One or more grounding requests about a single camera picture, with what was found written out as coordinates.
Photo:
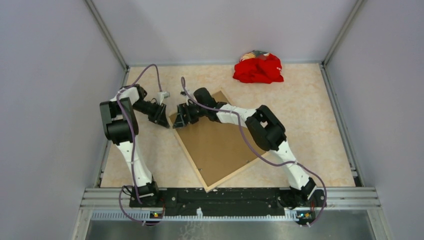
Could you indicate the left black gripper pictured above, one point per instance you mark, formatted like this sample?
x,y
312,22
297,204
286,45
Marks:
x,y
159,117

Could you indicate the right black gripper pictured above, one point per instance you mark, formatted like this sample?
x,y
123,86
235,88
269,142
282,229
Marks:
x,y
188,119

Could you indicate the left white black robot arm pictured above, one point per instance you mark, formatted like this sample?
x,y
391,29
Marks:
x,y
120,126

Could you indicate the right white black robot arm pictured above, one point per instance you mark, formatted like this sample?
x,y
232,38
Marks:
x,y
266,130

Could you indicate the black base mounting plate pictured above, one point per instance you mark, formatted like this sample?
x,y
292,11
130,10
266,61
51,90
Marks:
x,y
233,202

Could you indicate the red cloth bundle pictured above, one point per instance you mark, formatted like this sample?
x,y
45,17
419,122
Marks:
x,y
259,67

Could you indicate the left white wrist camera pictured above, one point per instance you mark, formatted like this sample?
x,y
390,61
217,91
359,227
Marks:
x,y
161,96

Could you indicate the aluminium rail front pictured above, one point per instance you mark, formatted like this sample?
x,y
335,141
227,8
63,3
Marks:
x,y
110,203

